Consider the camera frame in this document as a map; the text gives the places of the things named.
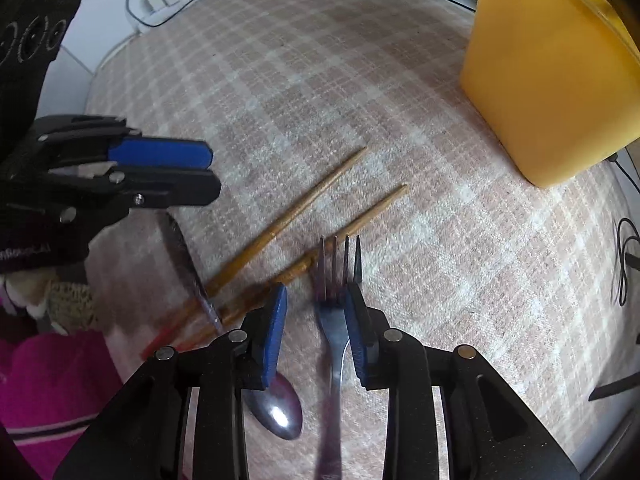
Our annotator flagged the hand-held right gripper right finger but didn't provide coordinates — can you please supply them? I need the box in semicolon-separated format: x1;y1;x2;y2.
346;281;581;480

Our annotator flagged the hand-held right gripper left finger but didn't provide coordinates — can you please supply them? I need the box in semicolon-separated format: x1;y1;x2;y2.
52;282;289;480

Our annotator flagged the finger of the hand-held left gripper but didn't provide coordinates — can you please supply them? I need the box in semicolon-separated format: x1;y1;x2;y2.
35;115;213;168
47;165;222;209

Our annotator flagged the metal fork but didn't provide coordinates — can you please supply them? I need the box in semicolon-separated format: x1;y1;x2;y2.
312;234;365;480

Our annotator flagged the yellow plastic container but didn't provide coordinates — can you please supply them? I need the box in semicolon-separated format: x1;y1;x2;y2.
459;0;640;189

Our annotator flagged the dark metal utensil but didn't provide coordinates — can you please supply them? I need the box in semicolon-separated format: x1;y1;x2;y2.
160;211;224;334

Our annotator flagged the metal spoon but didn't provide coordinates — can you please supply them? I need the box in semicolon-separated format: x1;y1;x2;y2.
242;372;304;441

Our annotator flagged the wooden chopstick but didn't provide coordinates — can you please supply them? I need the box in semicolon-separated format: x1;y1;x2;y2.
175;184;408;353
140;146;368;361

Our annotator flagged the pink clothing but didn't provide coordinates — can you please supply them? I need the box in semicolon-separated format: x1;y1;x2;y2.
0;295;126;480

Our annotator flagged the black tripod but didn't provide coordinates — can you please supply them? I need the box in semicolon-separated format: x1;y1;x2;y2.
587;375;640;402

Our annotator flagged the black cable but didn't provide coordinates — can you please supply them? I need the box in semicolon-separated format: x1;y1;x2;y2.
607;155;640;306

